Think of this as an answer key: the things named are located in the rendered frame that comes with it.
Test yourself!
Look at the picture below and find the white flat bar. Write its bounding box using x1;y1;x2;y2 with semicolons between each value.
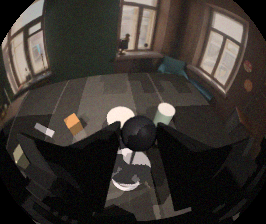
35;123;55;137

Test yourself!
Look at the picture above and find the glass french press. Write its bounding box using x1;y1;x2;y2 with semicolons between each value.
112;116;157;190

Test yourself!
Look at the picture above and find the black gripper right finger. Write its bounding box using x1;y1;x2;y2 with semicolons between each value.
156;123;254;212

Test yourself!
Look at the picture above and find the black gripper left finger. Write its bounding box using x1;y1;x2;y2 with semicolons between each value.
17;120;121;213

